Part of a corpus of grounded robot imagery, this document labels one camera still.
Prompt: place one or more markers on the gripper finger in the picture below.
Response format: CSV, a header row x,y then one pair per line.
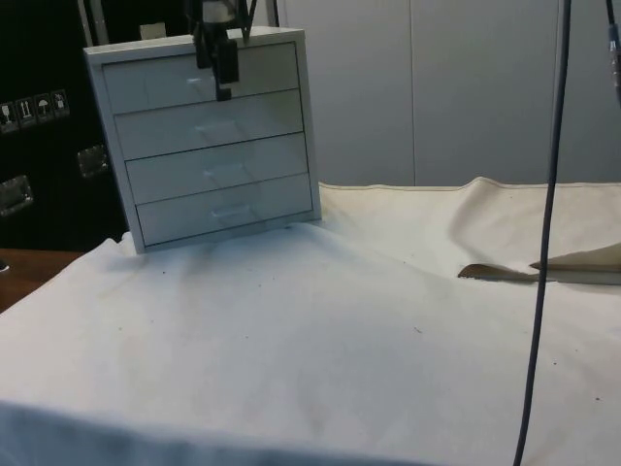
x,y
204,48
227,68

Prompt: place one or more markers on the white chest of drawers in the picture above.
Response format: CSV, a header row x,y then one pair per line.
x,y
194,160

